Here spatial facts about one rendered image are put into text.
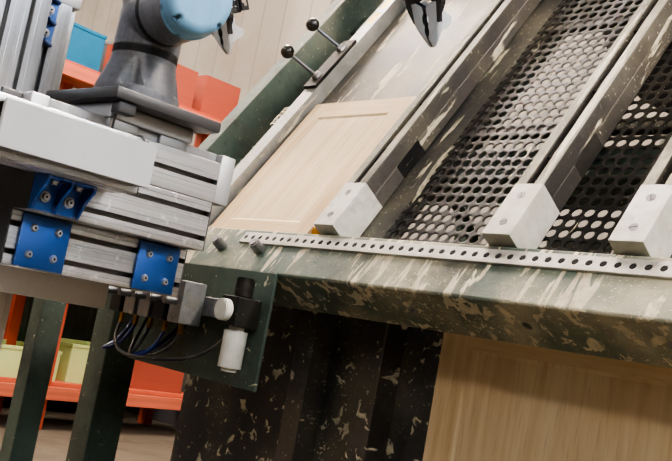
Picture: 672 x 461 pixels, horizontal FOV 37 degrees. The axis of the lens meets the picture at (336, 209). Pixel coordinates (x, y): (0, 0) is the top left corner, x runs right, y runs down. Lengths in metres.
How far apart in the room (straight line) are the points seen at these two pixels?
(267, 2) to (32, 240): 4.98
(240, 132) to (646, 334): 1.60
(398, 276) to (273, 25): 4.72
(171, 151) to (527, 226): 0.63
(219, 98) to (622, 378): 4.36
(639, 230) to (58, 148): 0.86
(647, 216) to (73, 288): 0.98
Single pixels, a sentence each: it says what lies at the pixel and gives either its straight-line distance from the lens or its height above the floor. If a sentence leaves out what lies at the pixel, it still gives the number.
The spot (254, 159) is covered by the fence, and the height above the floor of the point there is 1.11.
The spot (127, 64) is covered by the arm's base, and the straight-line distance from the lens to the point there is 1.76.
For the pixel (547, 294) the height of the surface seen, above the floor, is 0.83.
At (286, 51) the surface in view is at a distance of 2.70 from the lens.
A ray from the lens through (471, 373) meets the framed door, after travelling 1.95.
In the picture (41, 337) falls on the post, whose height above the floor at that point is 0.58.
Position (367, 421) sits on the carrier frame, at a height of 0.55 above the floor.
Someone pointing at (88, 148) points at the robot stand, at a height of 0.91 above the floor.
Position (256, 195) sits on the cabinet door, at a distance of 2.42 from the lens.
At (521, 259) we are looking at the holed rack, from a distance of 1.64.
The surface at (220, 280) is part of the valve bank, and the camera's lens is 2.17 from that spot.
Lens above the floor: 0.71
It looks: 7 degrees up
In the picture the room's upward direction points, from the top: 10 degrees clockwise
